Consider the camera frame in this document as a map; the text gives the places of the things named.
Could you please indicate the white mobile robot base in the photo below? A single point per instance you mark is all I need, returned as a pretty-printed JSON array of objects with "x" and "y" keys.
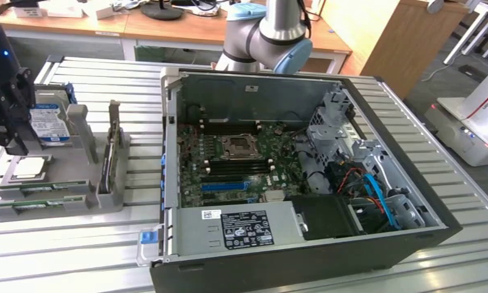
[{"x": 480, "y": 122}]

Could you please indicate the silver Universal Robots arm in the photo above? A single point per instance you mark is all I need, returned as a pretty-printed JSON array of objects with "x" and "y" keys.
[{"x": 268, "y": 33}]

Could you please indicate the green RAM stick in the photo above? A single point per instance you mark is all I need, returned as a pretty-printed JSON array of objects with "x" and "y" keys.
[
  {"x": 64, "y": 185},
  {"x": 44, "y": 202}
]

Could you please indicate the black RAM slot bank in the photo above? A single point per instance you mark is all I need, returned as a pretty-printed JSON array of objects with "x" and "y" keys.
[
  {"x": 230, "y": 127},
  {"x": 240, "y": 167}
]

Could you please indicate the hard disk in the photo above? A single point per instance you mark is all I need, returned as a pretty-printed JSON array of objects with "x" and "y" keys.
[{"x": 48, "y": 122}]

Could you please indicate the white cardboard box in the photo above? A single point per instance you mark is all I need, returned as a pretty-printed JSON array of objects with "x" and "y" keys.
[
  {"x": 108, "y": 13},
  {"x": 29, "y": 11}
]

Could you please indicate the silver CPU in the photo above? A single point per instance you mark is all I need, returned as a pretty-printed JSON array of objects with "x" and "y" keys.
[{"x": 29, "y": 168}]

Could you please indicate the grey parts rack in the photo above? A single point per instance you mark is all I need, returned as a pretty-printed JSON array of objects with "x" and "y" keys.
[{"x": 81, "y": 143}]

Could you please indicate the graphics card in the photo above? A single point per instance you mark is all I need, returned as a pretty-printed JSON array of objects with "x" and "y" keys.
[{"x": 111, "y": 152}]

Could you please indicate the wooden desk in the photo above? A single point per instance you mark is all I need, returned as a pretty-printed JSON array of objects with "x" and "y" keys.
[{"x": 167, "y": 29}]

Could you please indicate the black monitor stand base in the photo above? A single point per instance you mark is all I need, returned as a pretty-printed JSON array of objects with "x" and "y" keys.
[{"x": 167, "y": 12}]

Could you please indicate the blue case latch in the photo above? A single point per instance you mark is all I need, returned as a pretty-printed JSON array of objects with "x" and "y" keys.
[{"x": 147, "y": 238}]

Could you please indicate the CPU socket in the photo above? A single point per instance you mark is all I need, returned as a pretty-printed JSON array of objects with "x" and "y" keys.
[{"x": 239, "y": 147}]

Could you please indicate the blue expansion slot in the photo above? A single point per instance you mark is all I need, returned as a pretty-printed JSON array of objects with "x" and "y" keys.
[{"x": 223, "y": 186}]

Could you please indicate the grey power supply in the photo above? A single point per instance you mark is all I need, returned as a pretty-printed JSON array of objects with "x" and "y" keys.
[{"x": 195, "y": 232}]

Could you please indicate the green motherboard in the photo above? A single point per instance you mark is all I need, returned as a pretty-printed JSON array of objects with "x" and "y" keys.
[{"x": 276, "y": 158}]

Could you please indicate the silver chipset heat sink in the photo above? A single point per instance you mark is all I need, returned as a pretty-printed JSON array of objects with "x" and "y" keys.
[{"x": 274, "y": 196}]

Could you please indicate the black power supply label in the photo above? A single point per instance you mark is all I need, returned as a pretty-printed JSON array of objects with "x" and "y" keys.
[{"x": 248, "y": 230}]

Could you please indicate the metal disk bay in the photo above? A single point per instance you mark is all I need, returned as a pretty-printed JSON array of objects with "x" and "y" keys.
[{"x": 334, "y": 134}]

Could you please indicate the black open PC case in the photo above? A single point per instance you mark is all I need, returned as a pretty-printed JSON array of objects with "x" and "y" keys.
[{"x": 308, "y": 268}]

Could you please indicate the wooden cabinet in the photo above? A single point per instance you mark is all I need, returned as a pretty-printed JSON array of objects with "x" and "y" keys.
[{"x": 399, "y": 39}]

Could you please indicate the white table frame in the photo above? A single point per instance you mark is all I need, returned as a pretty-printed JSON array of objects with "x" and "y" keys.
[{"x": 467, "y": 33}]

